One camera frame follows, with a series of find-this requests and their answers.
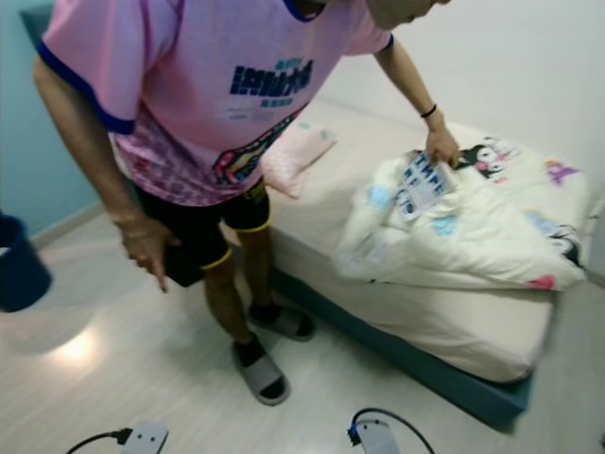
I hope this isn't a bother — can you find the cream sheeted mattress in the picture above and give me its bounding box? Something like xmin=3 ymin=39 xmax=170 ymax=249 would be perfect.
xmin=269 ymin=99 xmax=596 ymax=384

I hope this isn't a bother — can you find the person in pink shirt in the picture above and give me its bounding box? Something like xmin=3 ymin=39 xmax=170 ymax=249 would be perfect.
xmin=33 ymin=0 xmax=462 ymax=408

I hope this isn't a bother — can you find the white book blue lettering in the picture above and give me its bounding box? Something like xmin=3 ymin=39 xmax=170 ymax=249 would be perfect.
xmin=394 ymin=149 xmax=459 ymax=223

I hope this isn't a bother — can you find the person's left hand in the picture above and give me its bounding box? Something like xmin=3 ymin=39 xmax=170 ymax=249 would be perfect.
xmin=423 ymin=123 xmax=462 ymax=168

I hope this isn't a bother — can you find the grey slipper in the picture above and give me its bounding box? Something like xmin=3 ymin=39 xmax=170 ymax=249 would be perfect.
xmin=249 ymin=303 xmax=318 ymax=342
xmin=231 ymin=338 xmax=291 ymax=407

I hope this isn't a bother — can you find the pink patterned pillow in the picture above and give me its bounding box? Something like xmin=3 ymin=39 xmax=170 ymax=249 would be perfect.
xmin=260 ymin=121 xmax=338 ymax=200

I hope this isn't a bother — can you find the teal bed frame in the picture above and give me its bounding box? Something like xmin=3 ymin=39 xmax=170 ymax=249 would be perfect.
xmin=269 ymin=270 xmax=535 ymax=434

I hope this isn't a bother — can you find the teal upholstered headboard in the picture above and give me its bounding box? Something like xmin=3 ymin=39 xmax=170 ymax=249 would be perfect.
xmin=17 ymin=2 xmax=58 ymax=72

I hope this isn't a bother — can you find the cream cartoon print blanket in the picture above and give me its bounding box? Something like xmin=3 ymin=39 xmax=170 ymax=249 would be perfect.
xmin=331 ymin=132 xmax=589 ymax=291

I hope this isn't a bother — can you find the person's right hand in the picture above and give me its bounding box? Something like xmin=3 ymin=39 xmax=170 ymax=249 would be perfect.
xmin=118 ymin=216 xmax=177 ymax=294

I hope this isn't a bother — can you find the dark blue bin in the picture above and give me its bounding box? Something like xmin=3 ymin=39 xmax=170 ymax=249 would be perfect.
xmin=0 ymin=214 xmax=53 ymax=313

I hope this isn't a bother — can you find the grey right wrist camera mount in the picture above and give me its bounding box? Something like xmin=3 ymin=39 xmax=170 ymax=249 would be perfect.
xmin=354 ymin=421 xmax=403 ymax=454

